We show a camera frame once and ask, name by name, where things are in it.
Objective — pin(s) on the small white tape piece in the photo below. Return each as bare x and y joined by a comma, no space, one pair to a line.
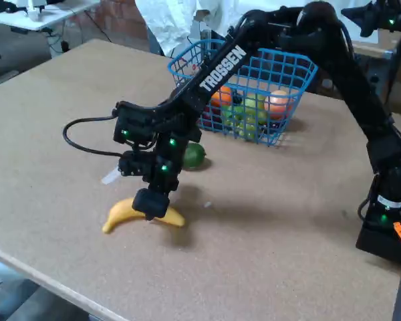
207,204

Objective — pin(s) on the green toy grapes bunch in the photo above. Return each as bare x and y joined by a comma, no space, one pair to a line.
247,117

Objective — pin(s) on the white device on desk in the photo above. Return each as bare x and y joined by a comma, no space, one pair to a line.
35,8

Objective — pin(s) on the orange toy fruit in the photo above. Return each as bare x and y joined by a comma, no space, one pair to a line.
223,96

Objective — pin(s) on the small black camera box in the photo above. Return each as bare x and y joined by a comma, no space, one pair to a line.
135,164

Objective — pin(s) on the pink-orange toy pomegranate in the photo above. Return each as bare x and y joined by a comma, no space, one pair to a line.
278,104

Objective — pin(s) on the yellow toy banana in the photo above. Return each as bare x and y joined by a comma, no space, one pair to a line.
120,212

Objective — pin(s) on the white desk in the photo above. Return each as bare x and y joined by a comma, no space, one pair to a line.
63,10

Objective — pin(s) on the dark toy grapes bunch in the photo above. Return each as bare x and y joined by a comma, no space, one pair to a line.
212,116

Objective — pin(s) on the long white tape strip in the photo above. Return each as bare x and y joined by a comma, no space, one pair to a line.
109,177

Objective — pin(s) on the round green toy fruit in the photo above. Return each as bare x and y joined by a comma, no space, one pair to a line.
195,156

